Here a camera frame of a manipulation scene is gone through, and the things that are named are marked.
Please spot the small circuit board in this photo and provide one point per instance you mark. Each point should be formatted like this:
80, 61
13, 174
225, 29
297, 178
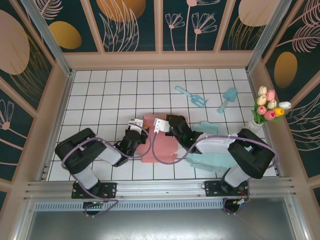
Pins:
93, 203
242, 203

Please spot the aluminium mounting rail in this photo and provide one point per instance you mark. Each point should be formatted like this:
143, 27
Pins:
160, 188

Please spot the white ribbed vase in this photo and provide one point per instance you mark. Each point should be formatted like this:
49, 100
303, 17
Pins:
255, 126

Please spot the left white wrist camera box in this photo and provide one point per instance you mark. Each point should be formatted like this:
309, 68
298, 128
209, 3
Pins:
136, 125

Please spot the light blue toy garden fork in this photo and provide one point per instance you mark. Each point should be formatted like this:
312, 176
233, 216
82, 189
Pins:
197, 100

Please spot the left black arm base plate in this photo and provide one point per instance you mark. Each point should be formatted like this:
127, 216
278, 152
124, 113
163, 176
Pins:
110, 188

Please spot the light blue toy shovel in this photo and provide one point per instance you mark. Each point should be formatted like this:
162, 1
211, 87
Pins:
230, 95

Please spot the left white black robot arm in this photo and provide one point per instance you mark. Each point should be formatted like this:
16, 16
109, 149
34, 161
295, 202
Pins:
80, 155

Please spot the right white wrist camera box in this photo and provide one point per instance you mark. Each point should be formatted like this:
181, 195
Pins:
161, 125

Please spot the pink cloth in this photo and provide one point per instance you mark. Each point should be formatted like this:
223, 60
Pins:
162, 147

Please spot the aluminium corner post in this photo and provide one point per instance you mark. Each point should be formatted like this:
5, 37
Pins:
50, 42
265, 35

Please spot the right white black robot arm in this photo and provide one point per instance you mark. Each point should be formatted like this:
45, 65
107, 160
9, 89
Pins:
250, 155

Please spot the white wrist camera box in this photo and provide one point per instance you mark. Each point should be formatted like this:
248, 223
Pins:
161, 125
136, 125

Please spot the artificial tulip bouquet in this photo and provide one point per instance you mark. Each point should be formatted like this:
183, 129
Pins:
265, 110

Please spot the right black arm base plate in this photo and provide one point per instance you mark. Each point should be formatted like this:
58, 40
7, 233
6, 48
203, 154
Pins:
212, 190

